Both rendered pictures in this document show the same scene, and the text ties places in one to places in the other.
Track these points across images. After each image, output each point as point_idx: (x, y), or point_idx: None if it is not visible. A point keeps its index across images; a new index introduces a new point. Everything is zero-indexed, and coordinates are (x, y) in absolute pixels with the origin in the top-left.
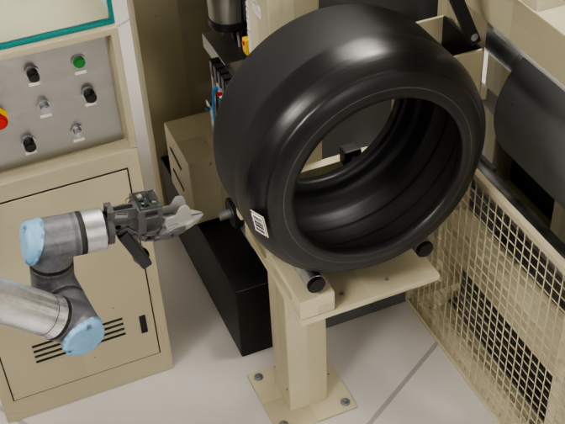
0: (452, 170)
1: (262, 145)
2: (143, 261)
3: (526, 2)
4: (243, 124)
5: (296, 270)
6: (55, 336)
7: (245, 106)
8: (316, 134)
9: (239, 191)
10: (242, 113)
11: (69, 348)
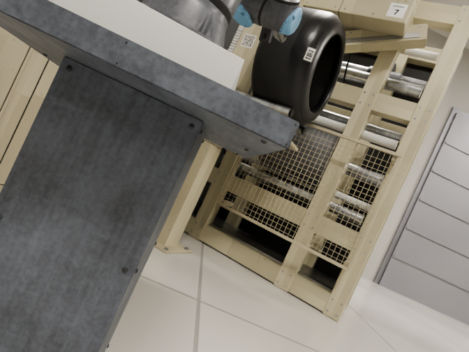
0: (323, 98)
1: (322, 21)
2: (271, 37)
3: (400, 20)
4: (306, 16)
5: (278, 107)
6: (296, 2)
7: (303, 12)
8: (336, 31)
9: (301, 38)
10: (303, 14)
11: (295, 16)
